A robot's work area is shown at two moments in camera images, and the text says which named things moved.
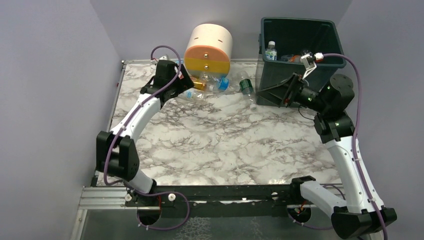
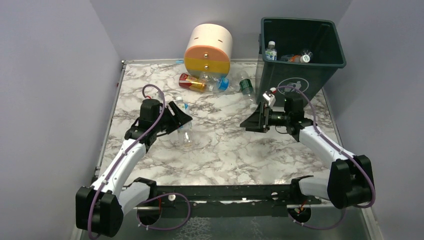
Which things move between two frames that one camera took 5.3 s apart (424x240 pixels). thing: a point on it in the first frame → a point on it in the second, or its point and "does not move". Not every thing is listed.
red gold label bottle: [198, 84] does not move
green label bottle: [247, 87] does not move
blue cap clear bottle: [212, 82] does not move
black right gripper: [291, 91] → [263, 117]
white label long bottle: [193, 94] → [184, 133]
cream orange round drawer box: [209, 50] does not move
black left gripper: [178, 84] → [172, 115]
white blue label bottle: [271, 52] does not move
